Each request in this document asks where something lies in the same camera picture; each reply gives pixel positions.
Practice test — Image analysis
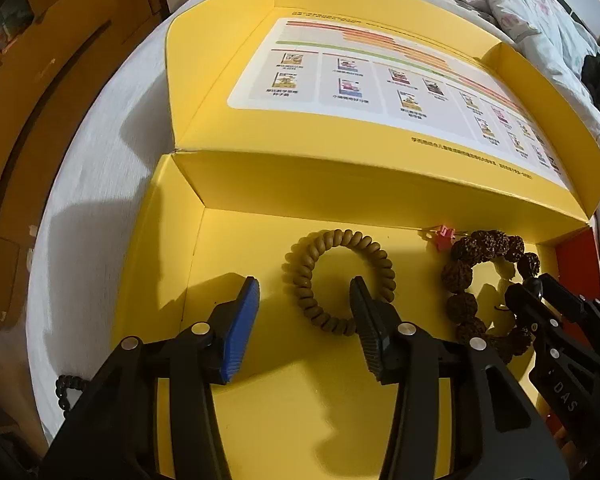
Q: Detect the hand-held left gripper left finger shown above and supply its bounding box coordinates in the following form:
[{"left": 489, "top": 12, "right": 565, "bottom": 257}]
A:
[{"left": 40, "top": 276, "right": 261, "bottom": 480}]

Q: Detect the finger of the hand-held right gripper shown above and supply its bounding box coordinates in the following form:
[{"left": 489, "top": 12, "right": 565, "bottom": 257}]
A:
[
  {"left": 537, "top": 272, "right": 597, "bottom": 321},
  {"left": 505, "top": 284, "right": 571, "bottom": 361}
]

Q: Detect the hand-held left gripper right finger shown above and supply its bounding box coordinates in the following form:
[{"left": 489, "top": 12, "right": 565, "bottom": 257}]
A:
[{"left": 349, "top": 276, "right": 571, "bottom": 480}]

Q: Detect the olive spiral hair tie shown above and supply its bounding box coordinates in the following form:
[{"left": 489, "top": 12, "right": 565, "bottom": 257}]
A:
[{"left": 284, "top": 229, "right": 396, "bottom": 336}]

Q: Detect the brown seed bead bracelet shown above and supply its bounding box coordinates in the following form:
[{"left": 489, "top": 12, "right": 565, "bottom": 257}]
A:
[{"left": 440, "top": 230, "right": 543, "bottom": 363}]

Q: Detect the yellow cardboard box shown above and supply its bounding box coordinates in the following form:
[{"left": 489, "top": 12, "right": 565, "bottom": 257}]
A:
[{"left": 112, "top": 0, "right": 600, "bottom": 480}]

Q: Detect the black bead bracelet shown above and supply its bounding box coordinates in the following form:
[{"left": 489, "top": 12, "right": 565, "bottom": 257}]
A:
[{"left": 55, "top": 374, "right": 89, "bottom": 418}]

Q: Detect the small pink star charm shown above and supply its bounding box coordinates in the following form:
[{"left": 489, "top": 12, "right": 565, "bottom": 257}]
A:
[{"left": 420, "top": 225, "right": 456, "bottom": 251}]

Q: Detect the leaf patterned bed sheet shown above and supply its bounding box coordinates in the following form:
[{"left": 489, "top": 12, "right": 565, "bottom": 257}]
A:
[{"left": 25, "top": 0, "right": 600, "bottom": 441}]

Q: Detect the white cartoon print quilt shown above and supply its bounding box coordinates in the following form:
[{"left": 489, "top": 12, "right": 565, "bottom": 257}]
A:
[{"left": 480, "top": 0, "right": 600, "bottom": 261}]

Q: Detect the wooden cabinet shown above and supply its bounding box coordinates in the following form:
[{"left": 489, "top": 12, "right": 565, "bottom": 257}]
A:
[{"left": 0, "top": 0, "right": 171, "bottom": 341}]

